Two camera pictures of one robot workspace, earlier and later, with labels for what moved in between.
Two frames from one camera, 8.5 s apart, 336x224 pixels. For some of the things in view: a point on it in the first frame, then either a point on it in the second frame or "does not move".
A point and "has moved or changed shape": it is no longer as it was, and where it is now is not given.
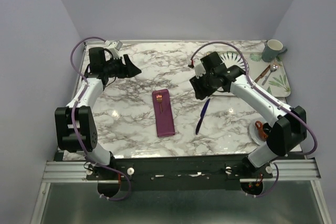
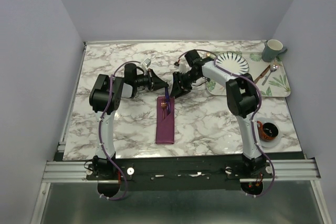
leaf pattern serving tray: (271, 77) does not move
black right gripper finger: (201, 91) -> (176, 88)
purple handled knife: (202, 115) -> (167, 97)
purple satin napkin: (163, 113) has moved or changed shape
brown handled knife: (263, 74) does not move
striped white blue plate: (231, 59) does not move
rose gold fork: (159, 97) -> (164, 105)
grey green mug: (271, 49) does not move
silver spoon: (273, 67) does not move
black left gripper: (130, 70) -> (154, 82)
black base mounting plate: (178, 173) does not move
